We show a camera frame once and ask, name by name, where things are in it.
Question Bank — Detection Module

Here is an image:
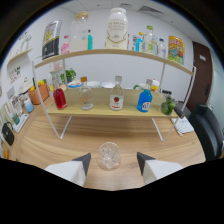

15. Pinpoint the blue liquid bottle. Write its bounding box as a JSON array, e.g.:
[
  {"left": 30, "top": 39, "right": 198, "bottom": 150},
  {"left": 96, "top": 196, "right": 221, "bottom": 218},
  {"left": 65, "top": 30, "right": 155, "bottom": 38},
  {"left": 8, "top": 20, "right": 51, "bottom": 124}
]
[{"left": 136, "top": 78, "right": 154, "bottom": 113}]

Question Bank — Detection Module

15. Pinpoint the blue and white cup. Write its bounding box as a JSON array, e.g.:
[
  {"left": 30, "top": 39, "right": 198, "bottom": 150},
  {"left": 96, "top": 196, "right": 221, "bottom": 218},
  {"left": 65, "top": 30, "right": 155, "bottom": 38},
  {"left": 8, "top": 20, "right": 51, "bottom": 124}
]
[{"left": 23, "top": 98, "right": 35, "bottom": 114}]

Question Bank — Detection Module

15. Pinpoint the clear glass with ice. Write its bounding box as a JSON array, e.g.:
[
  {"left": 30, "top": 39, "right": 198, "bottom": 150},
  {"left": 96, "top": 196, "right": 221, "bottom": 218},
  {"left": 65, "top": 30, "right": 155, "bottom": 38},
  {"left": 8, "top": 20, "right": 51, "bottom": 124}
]
[{"left": 97, "top": 141, "right": 122, "bottom": 171}]

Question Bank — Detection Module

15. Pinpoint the cork-lidded jar of limes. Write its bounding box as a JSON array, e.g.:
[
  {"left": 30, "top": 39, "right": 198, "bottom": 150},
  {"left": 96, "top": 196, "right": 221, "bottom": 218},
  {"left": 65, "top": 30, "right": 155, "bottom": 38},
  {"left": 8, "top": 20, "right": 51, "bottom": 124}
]
[{"left": 160, "top": 94, "right": 177, "bottom": 116}]

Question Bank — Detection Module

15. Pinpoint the black chair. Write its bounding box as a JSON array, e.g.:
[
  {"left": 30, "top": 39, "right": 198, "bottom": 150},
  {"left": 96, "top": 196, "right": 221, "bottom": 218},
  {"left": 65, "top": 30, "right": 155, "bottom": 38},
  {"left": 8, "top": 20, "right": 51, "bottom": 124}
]
[{"left": 189, "top": 103, "right": 224, "bottom": 161}]

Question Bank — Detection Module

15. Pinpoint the white-framed wooden shelf rack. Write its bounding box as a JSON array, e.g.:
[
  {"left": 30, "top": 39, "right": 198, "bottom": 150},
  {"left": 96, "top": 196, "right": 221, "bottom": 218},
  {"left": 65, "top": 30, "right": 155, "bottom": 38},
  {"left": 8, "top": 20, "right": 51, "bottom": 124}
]
[{"left": 31, "top": 48, "right": 198, "bottom": 143}]

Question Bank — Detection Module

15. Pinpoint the white scale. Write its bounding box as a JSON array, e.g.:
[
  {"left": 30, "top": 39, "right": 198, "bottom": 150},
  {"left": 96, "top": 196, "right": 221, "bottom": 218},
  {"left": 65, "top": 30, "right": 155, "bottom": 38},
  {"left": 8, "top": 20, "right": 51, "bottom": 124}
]
[{"left": 11, "top": 113, "right": 30, "bottom": 134}]

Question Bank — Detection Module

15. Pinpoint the black kettle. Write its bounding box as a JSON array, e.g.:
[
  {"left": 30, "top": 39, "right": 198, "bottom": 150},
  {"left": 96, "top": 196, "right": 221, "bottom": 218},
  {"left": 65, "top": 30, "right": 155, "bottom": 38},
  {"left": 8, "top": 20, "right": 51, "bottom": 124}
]
[{"left": 0, "top": 121, "right": 16, "bottom": 147}]

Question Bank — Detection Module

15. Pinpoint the red liquid glass bottle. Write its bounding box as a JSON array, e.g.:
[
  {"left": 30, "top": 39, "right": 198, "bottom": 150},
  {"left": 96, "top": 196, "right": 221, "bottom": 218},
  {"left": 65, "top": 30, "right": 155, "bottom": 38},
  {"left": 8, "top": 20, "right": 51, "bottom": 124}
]
[{"left": 52, "top": 74, "right": 68, "bottom": 111}]

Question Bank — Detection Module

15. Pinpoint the clear bottle with red label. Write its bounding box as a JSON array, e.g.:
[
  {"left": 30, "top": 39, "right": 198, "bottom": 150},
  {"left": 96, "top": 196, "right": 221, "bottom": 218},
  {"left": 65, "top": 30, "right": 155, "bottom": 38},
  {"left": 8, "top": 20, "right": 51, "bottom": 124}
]
[{"left": 109, "top": 75, "right": 125, "bottom": 112}]

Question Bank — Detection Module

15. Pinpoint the orange basket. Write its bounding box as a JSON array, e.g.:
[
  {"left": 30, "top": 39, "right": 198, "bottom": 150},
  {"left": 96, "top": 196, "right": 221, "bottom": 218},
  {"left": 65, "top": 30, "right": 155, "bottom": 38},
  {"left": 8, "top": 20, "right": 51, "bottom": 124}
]
[{"left": 28, "top": 82, "right": 50, "bottom": 106}]

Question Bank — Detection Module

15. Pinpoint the green potted plant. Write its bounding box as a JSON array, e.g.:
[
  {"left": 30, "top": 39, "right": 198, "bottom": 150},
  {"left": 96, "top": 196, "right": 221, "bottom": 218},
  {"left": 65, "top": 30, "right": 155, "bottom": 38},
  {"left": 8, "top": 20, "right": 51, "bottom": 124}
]
[{"left": 59, "top": 68, "right": 77, "bottom": 85}]

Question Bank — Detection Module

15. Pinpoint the brown door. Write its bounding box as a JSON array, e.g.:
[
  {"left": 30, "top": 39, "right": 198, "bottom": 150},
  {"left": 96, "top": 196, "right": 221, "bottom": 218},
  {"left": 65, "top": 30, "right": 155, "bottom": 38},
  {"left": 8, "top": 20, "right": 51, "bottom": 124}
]
[{"left": 186, "top": 41, "right": 213, "bottom": 113}]

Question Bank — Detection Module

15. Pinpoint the yellow snack packet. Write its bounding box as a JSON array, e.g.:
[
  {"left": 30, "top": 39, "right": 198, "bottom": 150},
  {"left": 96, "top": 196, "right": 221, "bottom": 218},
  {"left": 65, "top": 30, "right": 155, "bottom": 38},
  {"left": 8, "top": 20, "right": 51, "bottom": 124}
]
[{"left": 167, "top": 35, "right": 185, "bottom": 66}]

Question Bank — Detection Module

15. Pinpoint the pink liquid bottle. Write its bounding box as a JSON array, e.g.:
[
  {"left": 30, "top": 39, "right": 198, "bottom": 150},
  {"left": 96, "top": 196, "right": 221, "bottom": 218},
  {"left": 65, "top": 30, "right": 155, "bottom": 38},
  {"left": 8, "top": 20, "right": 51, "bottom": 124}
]
[{"left": 60, "top": 34, "right": 71, "bottom": 55}]

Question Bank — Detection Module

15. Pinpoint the green-capped clear bottle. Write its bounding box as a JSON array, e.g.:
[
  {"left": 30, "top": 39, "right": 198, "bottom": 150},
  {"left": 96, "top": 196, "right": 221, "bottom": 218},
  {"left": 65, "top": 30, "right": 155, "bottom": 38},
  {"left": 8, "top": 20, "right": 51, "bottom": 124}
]
[{"left": 143, "top": 25, "right": 158, "bottom": 54}]

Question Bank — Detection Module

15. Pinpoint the teal liquid bottle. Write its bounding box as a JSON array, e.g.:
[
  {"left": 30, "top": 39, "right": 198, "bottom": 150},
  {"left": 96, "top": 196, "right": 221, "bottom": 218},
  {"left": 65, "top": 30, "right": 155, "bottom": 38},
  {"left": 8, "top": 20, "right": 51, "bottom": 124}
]
[{"left": 87, "top": 29, "right": 94, "bottom": 51}]

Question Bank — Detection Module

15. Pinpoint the black and yellow bag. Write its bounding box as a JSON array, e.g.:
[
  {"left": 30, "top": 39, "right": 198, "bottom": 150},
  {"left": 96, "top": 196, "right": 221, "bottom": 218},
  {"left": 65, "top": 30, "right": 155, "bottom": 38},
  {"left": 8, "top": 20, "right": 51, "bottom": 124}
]
[{"left": 41, "top": 19, "right": 63, "bottom": 61}]

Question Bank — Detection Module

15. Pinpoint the large white bottle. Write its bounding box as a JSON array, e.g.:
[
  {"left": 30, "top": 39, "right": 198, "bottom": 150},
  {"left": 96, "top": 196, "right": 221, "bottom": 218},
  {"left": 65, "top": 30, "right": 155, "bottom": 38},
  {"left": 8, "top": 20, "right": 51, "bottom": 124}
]
[{"left": 105, "top": 7, "right": 129, "bottom": 51}]

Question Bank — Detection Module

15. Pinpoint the wooden wall shelf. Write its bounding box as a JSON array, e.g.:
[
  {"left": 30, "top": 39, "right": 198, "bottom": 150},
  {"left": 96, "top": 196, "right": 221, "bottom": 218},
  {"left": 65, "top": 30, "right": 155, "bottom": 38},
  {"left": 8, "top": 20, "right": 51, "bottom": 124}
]
[{"left": 6, "top": 48, "right": 34, "bottom": 69}]

